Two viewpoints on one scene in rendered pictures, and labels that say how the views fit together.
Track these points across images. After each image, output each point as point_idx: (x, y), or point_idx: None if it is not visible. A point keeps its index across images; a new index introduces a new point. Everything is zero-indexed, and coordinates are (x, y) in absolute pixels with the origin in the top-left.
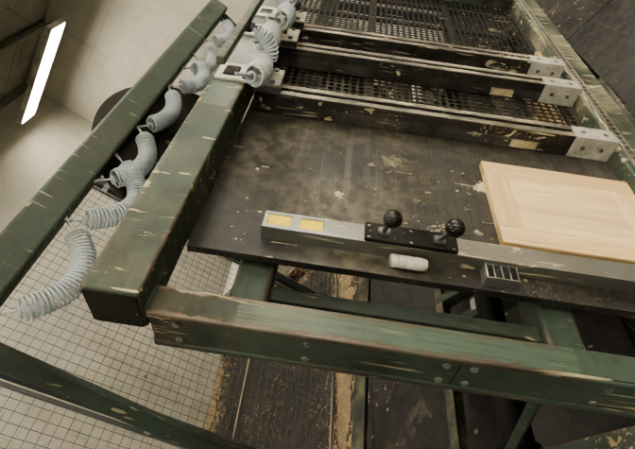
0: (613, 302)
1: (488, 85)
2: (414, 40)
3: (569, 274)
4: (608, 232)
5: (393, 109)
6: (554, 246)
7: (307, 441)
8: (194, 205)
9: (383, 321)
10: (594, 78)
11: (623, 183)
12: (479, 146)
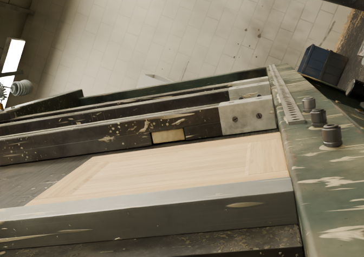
0: (130, 250)
1: (170, 110)
2: (116, 101)
3: (56, 222)
4: (200, 175)
5: (14, 137)
6: None
7: None
8: None
9: None
10: (303, 79)
11: (272, 133)
12: (116, 152)
